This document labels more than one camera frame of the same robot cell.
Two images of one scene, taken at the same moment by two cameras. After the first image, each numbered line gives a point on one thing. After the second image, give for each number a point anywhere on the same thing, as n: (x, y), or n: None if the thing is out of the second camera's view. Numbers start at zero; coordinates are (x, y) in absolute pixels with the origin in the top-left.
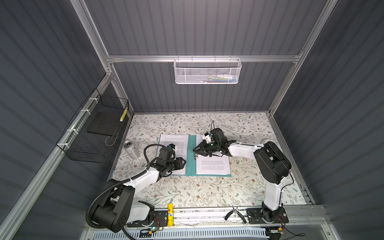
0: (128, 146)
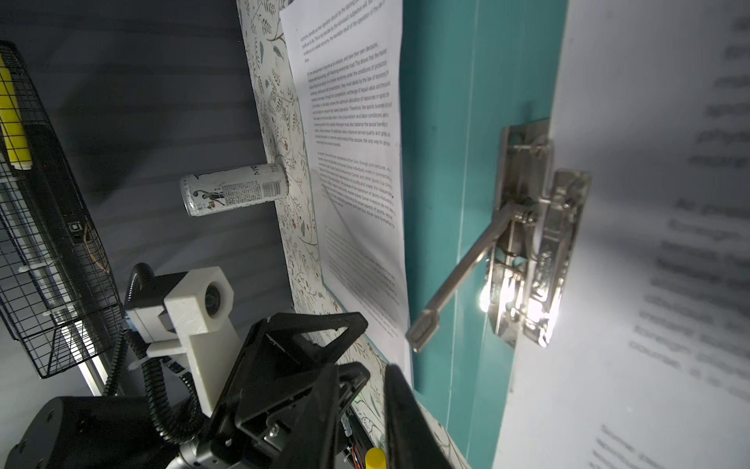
0: (233, 188)
